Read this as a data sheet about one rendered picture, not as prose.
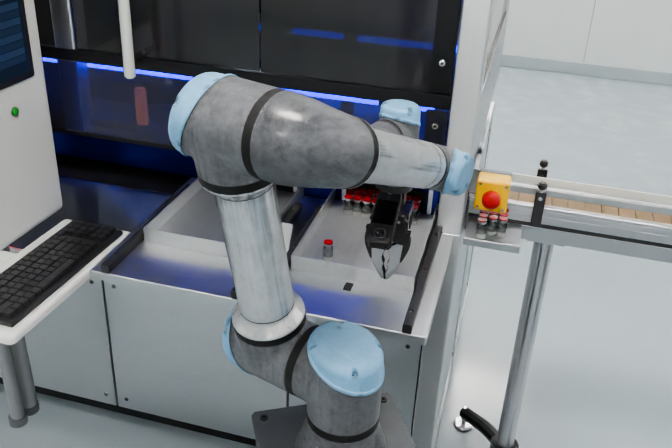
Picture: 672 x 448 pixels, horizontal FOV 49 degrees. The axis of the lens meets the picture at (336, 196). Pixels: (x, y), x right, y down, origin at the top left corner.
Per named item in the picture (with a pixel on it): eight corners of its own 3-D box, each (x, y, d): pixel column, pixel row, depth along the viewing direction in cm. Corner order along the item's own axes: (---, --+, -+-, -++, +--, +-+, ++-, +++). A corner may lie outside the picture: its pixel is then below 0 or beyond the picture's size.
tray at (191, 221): (208, 179, 191) (208, 167, 189) (304, 194, 185) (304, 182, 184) (144, 241, 161) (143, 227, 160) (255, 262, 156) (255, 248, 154)
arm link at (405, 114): (369, 105, 132) (393, 94, 138) (365, 161, 137) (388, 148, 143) (408, 114, 128) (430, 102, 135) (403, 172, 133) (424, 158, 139)
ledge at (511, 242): (468, 217, 182) (469, 210, 181) (522, 225, 179) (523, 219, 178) (462, 244, 170) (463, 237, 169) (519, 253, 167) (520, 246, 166)
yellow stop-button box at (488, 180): (476, 195, 171) (480, 167, 168) (507, 200, 169) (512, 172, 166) (473, 209, 164) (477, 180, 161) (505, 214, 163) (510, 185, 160)
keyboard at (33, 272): (73, 224, 182) (72, 215, 181) (123, 234, 179) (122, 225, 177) (-47, 314, 148) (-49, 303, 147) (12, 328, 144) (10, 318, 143)
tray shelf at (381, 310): (191, 183, 193) (191, 176, 192) (457, 227, 177) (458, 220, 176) (89, 277, 151) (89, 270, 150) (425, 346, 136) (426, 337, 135)
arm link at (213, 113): (295, 413, 116) (241, 117, 83) (223, 376, 123) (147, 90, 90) (336, 361, 124) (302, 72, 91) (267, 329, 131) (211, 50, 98)
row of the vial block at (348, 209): (344, 210, 178) (345, 193, 176) (417, 222, 174) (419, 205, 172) (342, 214, 176) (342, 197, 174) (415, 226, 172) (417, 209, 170)
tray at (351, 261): (333, 200, 183) (334, 187, 182) (437, 216, 178) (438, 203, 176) (290, 269, 154) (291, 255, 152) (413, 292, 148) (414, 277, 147)
